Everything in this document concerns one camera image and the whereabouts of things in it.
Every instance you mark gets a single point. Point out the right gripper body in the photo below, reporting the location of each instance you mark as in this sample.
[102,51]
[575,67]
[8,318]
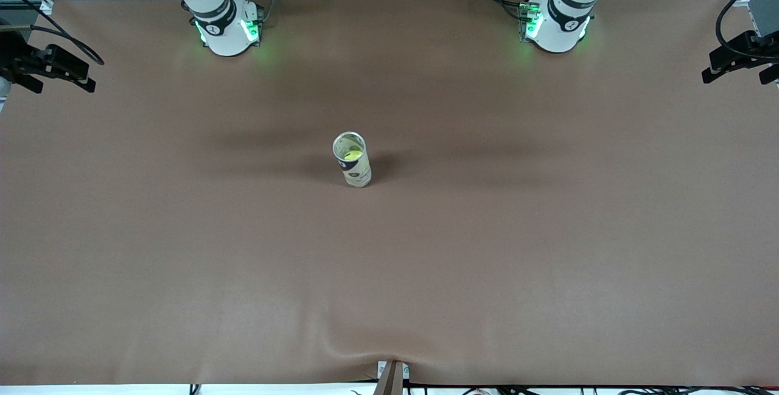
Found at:
[23,59]

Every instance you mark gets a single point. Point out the yellow tennis ball small print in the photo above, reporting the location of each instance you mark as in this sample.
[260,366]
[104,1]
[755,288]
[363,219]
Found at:
[353,155]

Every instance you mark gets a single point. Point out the clear Wilson tennis ball can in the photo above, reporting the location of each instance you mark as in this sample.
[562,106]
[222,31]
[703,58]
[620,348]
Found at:
[359,176]

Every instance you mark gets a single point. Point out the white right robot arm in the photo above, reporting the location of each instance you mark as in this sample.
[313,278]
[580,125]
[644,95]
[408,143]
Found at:
[222,30]

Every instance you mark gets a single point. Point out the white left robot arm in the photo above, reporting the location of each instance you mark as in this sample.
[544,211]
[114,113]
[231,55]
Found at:
[560,30]

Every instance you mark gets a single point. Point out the wooden camera mount post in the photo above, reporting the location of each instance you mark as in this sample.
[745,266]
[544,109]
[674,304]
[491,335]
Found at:
[391,378]

